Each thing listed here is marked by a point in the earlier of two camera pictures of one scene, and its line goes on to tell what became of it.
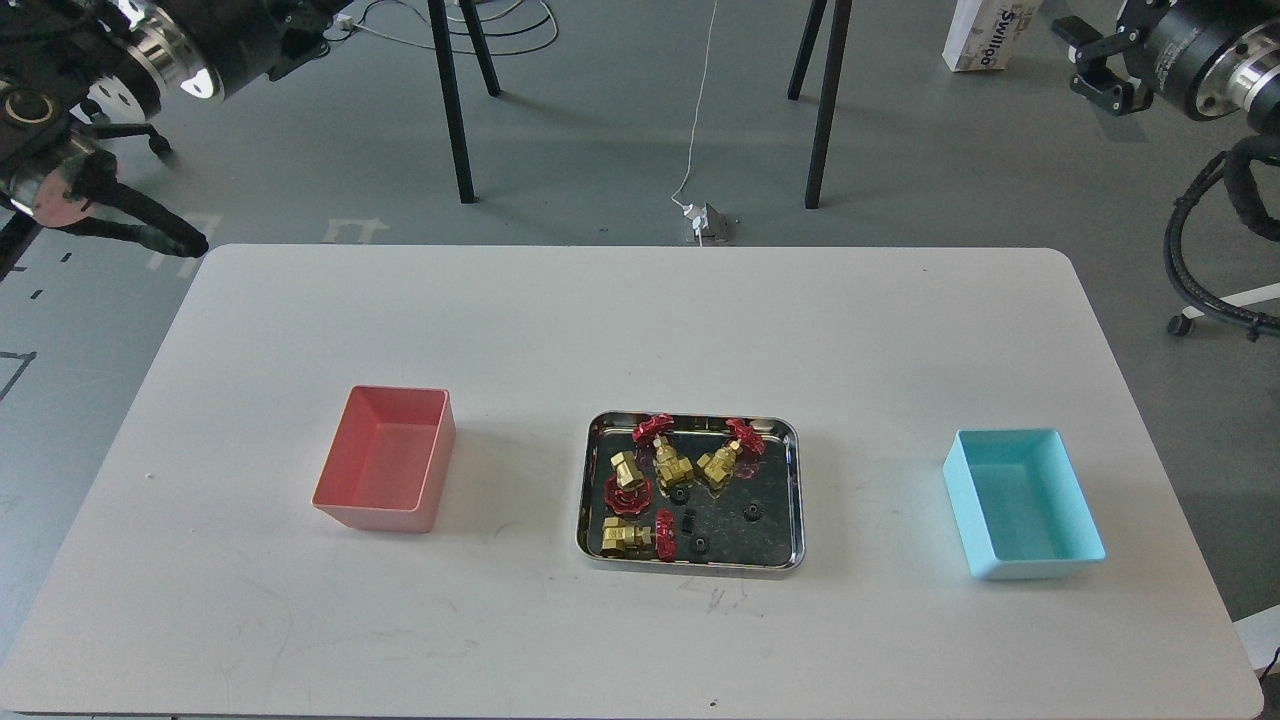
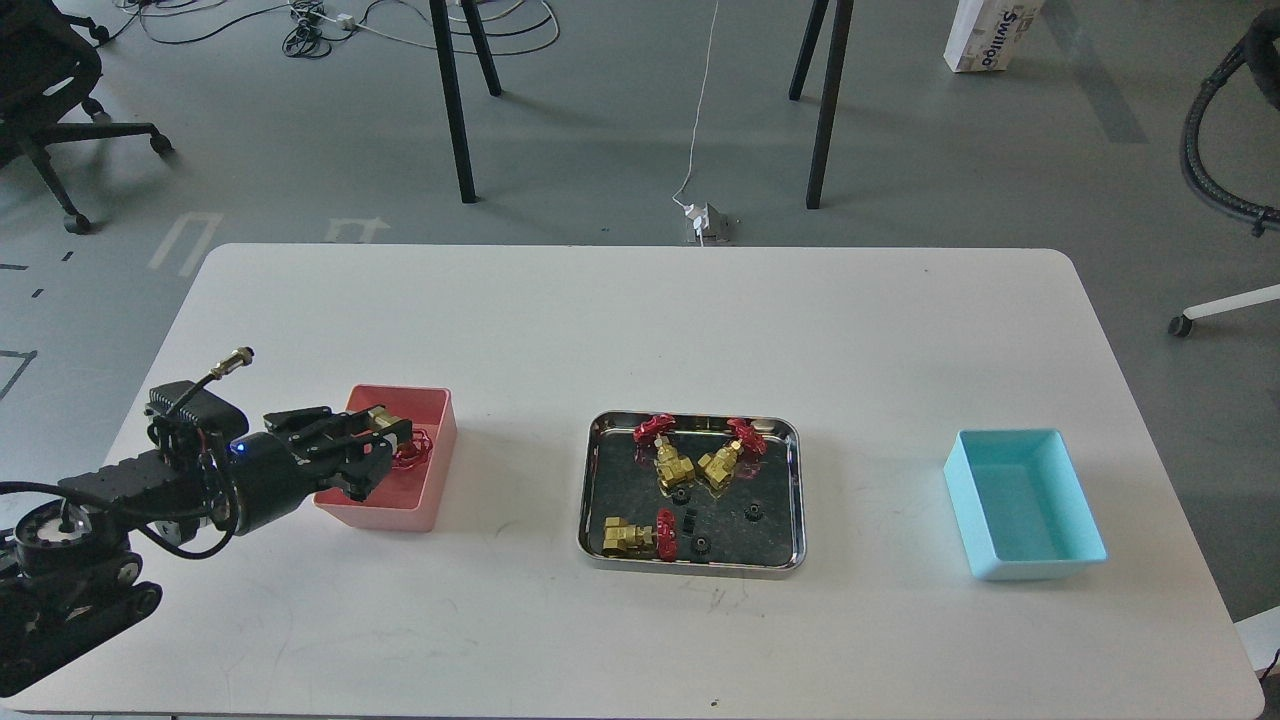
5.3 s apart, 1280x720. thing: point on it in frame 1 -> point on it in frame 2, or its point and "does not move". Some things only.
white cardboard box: (986, 34) does not move
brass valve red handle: (627, 493) -> (412, 453)
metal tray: (691, 492) does not move
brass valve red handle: (620, 538) does not move
